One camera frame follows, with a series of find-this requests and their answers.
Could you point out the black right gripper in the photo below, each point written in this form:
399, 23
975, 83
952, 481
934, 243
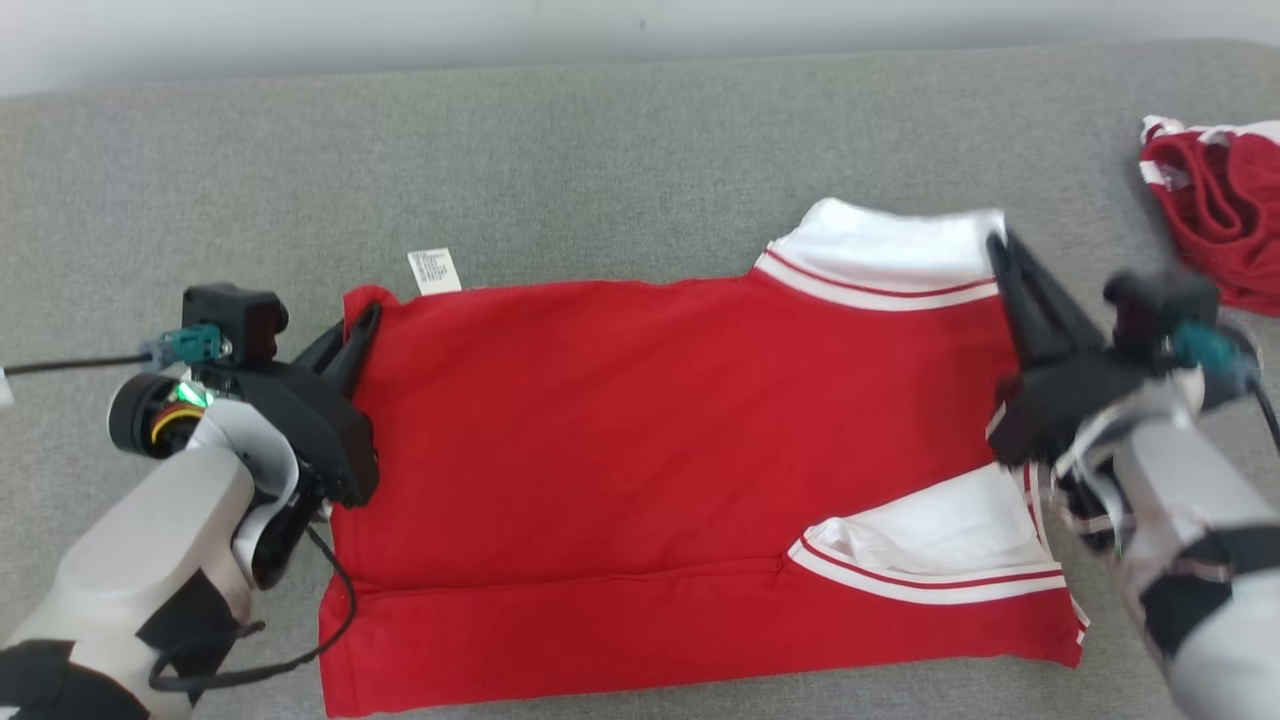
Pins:
1070, 400

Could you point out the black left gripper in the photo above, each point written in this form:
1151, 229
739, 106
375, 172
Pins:
310, 420

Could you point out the red shorts with Bulls print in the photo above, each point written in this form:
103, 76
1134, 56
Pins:
1230, 220

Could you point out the red shirt with white sleeves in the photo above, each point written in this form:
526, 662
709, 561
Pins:
650, 430

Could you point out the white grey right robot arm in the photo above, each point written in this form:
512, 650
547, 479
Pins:
1190, 480

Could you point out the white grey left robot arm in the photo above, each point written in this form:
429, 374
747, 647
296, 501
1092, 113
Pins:
130, 540

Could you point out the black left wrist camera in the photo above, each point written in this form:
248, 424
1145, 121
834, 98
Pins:
225, 320

